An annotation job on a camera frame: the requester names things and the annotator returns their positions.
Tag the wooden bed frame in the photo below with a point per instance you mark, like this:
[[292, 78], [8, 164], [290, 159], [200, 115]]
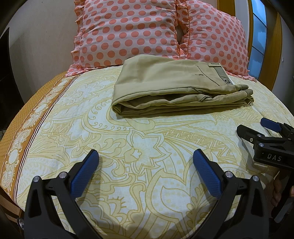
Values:
[[9, 213]]

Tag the dark panel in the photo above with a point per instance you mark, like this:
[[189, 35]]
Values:
[[4, 80]]

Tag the khaki pants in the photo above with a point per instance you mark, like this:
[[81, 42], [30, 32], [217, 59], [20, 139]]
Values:
[[160, 80]]

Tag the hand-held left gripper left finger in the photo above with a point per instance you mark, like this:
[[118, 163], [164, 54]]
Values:
[[83, 175]]

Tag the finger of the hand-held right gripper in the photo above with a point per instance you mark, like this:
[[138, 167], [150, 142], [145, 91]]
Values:
[[269, 124], [247, 133]]

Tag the yellow patterned bed sheet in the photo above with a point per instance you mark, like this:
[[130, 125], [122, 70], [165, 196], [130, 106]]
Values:
[[128, 147]]

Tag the person's right hand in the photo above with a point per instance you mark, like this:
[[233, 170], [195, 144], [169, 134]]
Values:
[[276, 189]]

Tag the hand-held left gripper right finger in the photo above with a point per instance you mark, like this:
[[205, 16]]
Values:
[[206, 174]]

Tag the blue glass window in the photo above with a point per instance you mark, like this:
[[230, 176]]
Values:
[[258, 41]]

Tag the pink polka-dot pillow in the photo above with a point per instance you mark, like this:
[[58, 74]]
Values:
[[213, 36], [124, 32]]

